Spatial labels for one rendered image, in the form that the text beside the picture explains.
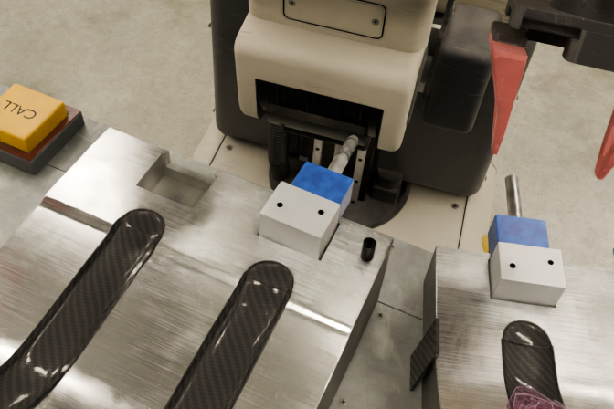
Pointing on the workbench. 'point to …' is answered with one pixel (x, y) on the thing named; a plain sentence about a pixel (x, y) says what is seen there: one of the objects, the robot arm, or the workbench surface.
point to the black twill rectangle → (425, 354)
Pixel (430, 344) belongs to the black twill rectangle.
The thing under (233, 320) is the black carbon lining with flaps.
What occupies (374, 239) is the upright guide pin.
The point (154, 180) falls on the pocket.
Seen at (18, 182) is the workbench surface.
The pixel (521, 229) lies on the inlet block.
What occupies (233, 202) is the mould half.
